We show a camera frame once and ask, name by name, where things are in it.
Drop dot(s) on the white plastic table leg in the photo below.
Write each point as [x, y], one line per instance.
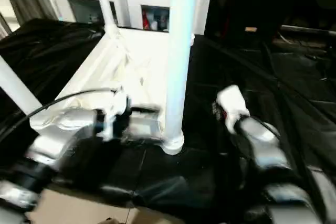
[178, 51]
[105, 3]
[16, 90]

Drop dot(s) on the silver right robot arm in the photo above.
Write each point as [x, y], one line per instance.
[257, 140]

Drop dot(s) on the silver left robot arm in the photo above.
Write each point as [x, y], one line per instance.
[63, 124]

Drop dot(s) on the black plastic mat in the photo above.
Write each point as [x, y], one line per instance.
[283, 103]

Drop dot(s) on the white plastic table top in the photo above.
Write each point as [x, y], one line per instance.
[121, 66]

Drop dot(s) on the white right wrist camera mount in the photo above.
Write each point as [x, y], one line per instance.
[231, 100]

